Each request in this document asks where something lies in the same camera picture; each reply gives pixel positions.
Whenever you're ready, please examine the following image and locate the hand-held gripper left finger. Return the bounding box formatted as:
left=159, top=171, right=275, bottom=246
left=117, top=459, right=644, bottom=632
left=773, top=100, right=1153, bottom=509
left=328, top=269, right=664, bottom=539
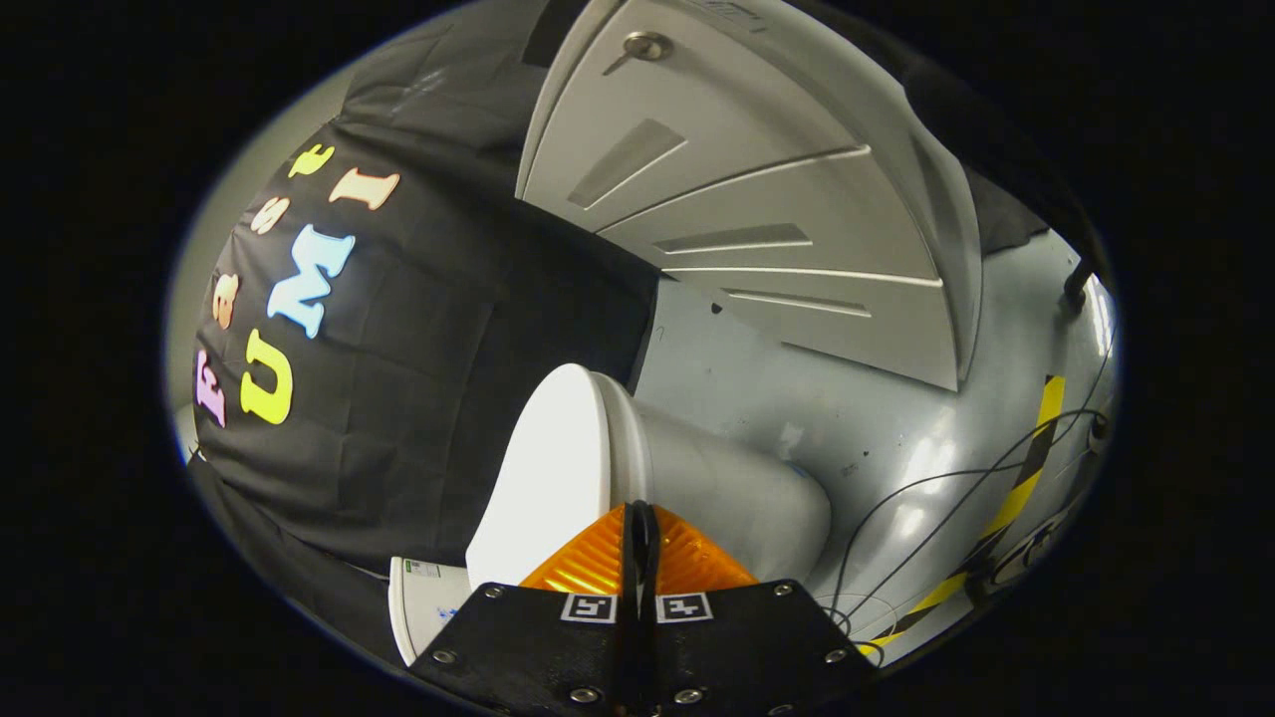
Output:
left=408, top=501, right=638, bottom=717

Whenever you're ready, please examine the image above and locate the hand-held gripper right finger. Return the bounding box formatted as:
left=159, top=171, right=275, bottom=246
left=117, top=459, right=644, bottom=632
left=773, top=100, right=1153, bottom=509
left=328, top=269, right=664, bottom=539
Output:
left=636, top=501, right=880, bottom=717

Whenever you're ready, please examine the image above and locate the black backdrop cloth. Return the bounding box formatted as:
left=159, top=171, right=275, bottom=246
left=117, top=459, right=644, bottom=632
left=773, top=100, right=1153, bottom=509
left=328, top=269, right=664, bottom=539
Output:
left=189, top=0, right=1107, bottom=648

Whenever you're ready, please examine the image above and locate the yellow black floor tape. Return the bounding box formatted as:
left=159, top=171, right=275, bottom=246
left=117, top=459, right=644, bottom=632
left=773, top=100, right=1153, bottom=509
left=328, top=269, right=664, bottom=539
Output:
left=857, top=374, right=1068, bottom=655

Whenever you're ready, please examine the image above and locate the grey cabinet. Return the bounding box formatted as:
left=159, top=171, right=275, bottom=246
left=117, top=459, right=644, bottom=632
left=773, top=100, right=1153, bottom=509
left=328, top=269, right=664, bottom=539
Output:
left=515, top=0, right=984, bottom=392

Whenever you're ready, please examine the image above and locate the black stand foot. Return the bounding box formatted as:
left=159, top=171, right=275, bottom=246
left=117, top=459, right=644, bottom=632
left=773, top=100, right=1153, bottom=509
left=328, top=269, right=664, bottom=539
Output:
left=1062, top=255, right=1099, bottom=312

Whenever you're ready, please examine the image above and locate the thin black cable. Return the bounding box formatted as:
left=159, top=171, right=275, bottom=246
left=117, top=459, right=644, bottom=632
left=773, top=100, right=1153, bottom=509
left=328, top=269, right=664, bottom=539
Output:
left=830, top=406, right=1113, bottom=638

